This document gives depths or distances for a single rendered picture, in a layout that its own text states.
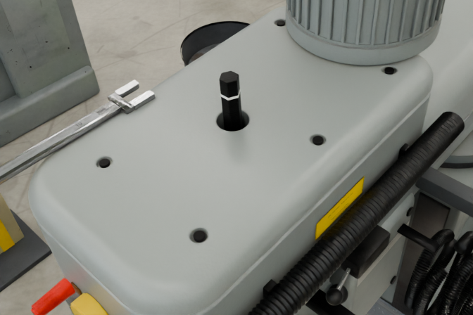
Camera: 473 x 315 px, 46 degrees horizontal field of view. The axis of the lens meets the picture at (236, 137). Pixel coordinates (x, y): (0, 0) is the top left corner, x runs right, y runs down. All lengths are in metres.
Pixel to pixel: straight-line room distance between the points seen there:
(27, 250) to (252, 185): 2.53
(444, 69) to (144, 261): 0.60
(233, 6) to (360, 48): 3.85
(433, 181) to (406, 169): 0.23
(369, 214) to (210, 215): 0.20
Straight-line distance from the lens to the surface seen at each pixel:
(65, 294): 0.75
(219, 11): 4.48
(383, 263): 1.00
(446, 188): 0.93
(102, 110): 0.66
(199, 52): 3.16
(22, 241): 3.09
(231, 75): 0.59
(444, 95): 0.91
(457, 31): 1.03
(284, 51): 0.73
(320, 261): 0.61
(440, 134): 0.76
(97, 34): 4.44
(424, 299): 0.98
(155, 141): 0.62
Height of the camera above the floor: 2.31
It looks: 44 degrees down
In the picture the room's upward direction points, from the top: 5 degrees counter-clockwise
